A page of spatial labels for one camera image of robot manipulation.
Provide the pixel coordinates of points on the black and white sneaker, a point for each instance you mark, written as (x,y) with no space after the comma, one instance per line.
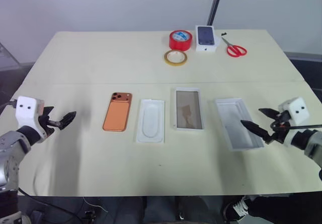
(236,207)

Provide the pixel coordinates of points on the white phone box with picture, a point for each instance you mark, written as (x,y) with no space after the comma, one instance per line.
(206,39)

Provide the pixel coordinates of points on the yellow tape roll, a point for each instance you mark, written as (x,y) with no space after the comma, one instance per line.
(176,58)

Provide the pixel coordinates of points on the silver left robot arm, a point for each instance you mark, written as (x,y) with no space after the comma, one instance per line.
(12,148)

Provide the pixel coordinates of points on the red tape roll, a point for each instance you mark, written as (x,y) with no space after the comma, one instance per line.
(180,40)

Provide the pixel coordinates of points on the orange smartphone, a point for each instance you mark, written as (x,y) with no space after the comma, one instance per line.
(117,114)

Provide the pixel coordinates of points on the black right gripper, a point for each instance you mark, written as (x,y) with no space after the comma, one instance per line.
(280,127)

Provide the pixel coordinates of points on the clear acrylic panel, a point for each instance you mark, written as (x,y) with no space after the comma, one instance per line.
(7,58)

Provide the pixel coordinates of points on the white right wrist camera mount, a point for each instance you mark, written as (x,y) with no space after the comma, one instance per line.
(296,110)

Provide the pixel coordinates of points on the black metal pole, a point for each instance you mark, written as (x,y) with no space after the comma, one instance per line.
(214,5)

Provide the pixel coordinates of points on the grey ledge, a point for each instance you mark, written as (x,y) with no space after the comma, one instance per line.
(304,56)

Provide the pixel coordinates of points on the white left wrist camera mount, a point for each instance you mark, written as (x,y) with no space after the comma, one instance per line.
(26,110)

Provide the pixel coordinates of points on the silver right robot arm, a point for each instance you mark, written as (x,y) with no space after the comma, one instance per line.
(310,143)

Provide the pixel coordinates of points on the white moulded tray insert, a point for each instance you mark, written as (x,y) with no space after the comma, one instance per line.
(151,120)

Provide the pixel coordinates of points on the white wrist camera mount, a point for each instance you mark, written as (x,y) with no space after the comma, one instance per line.
(296,110)
(26,110)

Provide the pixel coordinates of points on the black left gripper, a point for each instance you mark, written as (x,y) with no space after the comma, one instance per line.
(47,124)

